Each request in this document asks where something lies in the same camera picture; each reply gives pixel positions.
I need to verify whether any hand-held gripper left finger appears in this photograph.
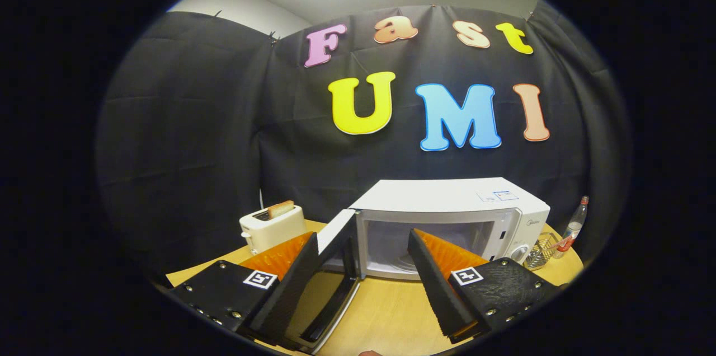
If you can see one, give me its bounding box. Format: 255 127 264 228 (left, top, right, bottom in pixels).
168 231 319 346

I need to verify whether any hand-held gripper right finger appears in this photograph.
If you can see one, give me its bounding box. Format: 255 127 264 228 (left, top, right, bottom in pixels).
407 228 562 344

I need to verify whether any white toaster oven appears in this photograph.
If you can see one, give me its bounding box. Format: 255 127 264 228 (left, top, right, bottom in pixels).
282 177 552 354

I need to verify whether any cream bread toaster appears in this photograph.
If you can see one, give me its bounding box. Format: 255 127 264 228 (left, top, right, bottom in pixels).
239 205 307 256

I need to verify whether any toasted bread slice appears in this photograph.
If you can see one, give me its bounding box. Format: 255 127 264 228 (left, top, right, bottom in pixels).
267 200 295 219

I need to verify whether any clear plastic water bottle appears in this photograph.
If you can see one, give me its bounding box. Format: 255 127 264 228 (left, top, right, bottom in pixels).
557 195 590 259

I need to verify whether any metal wire basket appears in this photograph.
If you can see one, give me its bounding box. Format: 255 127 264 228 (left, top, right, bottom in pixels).
524 231 562 271

